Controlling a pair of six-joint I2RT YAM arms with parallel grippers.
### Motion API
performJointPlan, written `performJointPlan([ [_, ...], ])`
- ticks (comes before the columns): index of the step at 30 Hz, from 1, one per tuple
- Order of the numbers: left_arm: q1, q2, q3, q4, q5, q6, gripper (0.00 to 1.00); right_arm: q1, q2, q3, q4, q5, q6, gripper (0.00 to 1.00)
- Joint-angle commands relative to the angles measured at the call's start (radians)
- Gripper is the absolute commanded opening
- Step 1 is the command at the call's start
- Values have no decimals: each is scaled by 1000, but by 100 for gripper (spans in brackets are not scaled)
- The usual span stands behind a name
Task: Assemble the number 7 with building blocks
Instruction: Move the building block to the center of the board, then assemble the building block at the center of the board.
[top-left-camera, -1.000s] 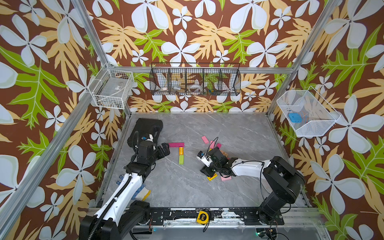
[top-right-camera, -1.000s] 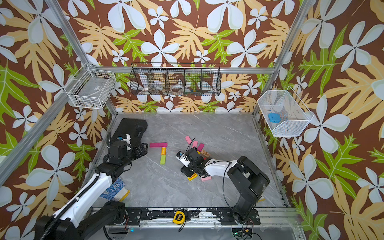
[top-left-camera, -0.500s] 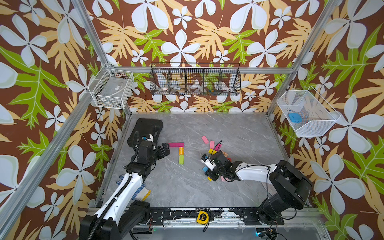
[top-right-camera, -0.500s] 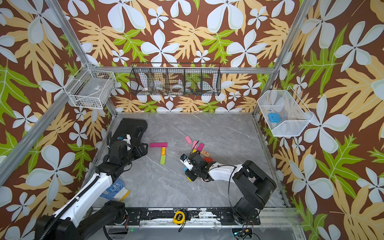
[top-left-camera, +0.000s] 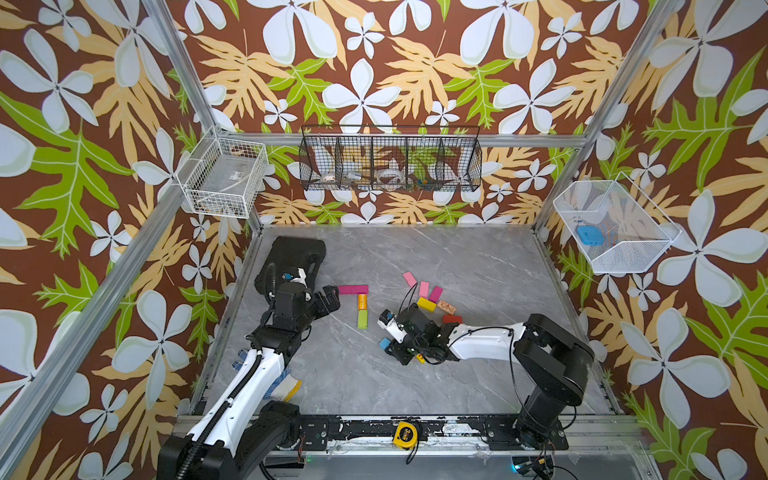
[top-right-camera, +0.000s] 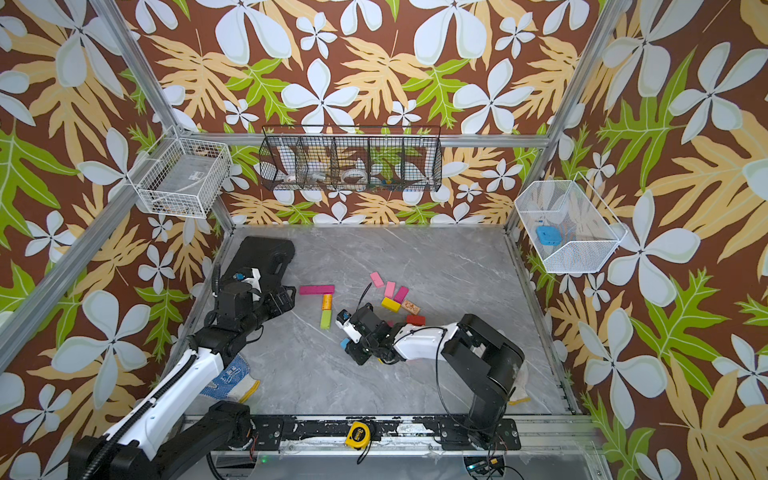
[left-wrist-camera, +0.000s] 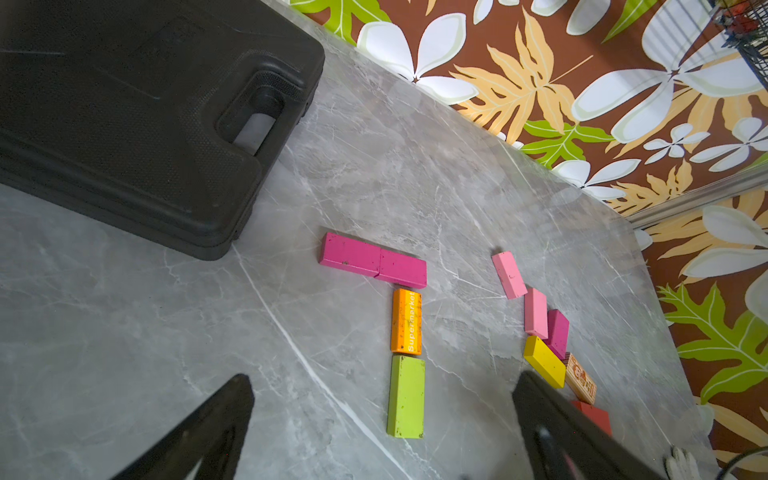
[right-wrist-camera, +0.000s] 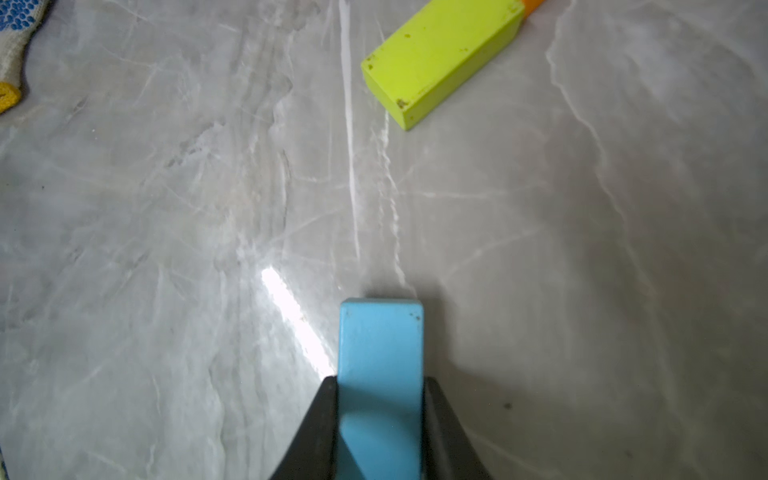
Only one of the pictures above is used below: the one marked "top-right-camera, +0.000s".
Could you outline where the orange cylinder block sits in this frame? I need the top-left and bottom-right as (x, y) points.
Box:
(322, 294), (333, 311)

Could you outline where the patterned wooden block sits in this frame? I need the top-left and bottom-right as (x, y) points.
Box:
(401, 300), (421, 316)

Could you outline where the red block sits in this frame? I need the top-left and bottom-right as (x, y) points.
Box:
(406, 315), (426, 326)

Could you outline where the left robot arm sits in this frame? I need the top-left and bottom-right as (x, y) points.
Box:
(67, 281), (296, 479)

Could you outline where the pink block upright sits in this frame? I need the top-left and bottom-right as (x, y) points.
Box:
(385, 281), (396, 299)

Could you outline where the black wire basket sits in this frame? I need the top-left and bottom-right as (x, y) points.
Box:
(257, 124), (444, 192)

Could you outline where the green block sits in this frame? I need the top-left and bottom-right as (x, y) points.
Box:
(320, 310), (332, 330)

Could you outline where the yellow tape measure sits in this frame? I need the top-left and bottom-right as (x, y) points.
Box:
(344, 421), (372, 451)

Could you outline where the yellow block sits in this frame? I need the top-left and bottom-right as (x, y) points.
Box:
(381, 297), (401, 313)

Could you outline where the blue knit glove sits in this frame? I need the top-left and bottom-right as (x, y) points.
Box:
(201, 354), (261, 404)

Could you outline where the white work glove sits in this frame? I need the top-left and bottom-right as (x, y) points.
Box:
(508, 362), (531, 406)

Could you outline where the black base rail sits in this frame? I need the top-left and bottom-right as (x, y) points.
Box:
(251, 414), (522, 453)

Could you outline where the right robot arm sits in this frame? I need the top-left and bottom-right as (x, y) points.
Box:
(336, 303), (525, 445)

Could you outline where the white wire basket right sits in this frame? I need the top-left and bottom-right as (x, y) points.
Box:
(514, 174), (628, 276)

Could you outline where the white wire basket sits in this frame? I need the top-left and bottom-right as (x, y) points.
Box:
(131, 127), (232, 219)
(514, 174), (628, 276)

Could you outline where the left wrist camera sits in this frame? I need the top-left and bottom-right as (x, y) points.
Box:
(233, 268), (261, 291)

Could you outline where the white wire basket left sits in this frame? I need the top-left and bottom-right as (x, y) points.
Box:
(131, 127), (232, 219)

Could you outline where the magenta block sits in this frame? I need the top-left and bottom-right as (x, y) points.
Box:
(313, 285), (335, 295)
(393, 286), (409, 304)
(299, 285), (322, 295)

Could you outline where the pink block top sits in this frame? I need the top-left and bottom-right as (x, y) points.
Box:
(370, 272), (385, 288)

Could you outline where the black plastic case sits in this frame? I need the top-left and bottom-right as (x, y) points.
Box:
(220, 236), (295, 292)

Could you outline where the blue object in basket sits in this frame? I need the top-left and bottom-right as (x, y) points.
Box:
(535, 225), (563, 247)

